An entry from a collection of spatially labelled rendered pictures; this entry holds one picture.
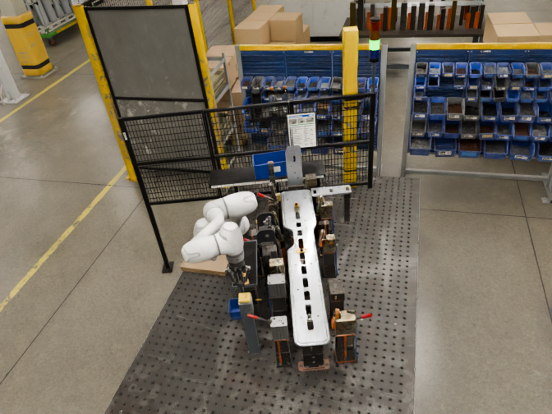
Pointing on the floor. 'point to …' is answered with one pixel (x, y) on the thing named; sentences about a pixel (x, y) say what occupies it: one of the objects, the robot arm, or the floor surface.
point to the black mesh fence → (254, 151)
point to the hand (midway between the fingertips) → (241, 286)
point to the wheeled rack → (55, 25)
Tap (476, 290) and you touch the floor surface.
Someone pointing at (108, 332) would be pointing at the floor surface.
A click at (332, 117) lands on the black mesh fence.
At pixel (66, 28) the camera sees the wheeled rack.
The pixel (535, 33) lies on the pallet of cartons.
